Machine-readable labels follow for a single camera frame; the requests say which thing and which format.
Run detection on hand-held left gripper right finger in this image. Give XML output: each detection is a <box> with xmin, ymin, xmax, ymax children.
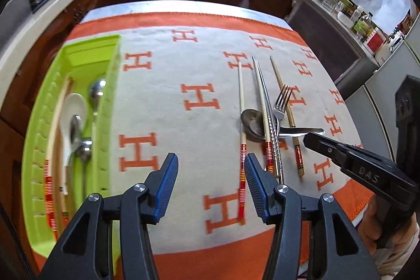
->
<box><xmin>244</xmin><ymin>154</ymin><xmax>381</xmax><ymax>280</ymax></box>

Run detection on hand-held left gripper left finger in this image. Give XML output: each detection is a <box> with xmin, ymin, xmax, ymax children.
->
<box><xmin>39</xmin><ymin>153</ymin><xmax>179</xmax><ymax>280</ymax></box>

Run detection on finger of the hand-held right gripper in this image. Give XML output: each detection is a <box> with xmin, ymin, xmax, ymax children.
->
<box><xmin>303</xmin><ymin>132</ymin><xmax>359</xmax><ymax>171</ymax></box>

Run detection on metal chopstick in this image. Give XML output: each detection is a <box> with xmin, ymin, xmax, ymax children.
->
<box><xmin>252</xmin><ymin>56</ymin><xmax>279</xmax><ymax>179</ymax></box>
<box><xmin>254</xmin><ymin>59</ymin><xmax>285</xmax><ymax>185</ymax></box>

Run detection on metal fork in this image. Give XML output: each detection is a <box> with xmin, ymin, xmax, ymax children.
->
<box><xmin>272</xmin><ymin>85</ymin><xmax>293</xmax><ymax>136</ymax></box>

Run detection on white ceramic spoon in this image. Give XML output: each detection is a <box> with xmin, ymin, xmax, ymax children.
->
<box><xmin>60</xmin><ymin>93</ymin><xmax>89</xmax><ymax>197</ymax></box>

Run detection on green plastic utensil tray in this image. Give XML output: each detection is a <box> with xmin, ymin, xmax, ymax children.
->
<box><xmin>21</xmin><ymin>35</ymin><xmax>121</xmax><ymax>274</ymax></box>

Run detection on person's right forearm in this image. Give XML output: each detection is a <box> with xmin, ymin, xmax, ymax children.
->
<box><xmin>369</xmin><ymin>234</ymin><xmax>420</xmax><ymax>277</ymax></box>

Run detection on person's right hand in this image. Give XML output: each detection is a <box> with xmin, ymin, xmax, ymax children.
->
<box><xmin>357</xmin><ymin>194</ymin><xmax>420</xmax><ymax>252</ymax></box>

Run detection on grey appliance front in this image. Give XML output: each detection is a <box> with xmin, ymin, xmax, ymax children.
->
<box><xmin>285</xmin><ymin>0</ymin><xmax>378</xmax><ymax>93</ymax></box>

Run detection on orange and cream printed blanket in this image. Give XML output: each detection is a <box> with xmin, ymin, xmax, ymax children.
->
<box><xmin>66</xmin><ymin>12</ymin><xmax>368</xmax><ymax>280</ymax></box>

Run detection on row of glass jars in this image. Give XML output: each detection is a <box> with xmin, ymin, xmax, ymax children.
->
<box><xmin>317</xmin><ymin>0</ymin><xmax>411</xmax><ymax>54</ymax></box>

